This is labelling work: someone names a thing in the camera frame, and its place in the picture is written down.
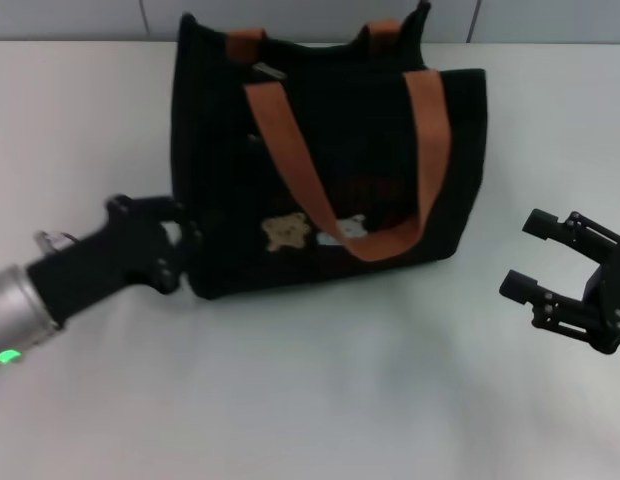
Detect black food bag brown handles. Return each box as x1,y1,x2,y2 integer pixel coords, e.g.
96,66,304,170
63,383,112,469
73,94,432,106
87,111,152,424
172,0,489,302

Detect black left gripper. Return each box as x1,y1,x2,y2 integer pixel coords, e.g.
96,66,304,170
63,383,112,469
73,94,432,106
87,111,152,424
27,194,205,324

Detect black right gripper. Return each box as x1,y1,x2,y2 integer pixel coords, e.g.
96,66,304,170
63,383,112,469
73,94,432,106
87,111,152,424
499,208,620,357

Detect left gripper cable with connector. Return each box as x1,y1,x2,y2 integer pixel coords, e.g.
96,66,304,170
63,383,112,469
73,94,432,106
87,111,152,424
34,230,79,254

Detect silver zipper pull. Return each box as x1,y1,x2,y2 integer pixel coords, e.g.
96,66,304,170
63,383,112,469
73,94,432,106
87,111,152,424
253,61,287,82

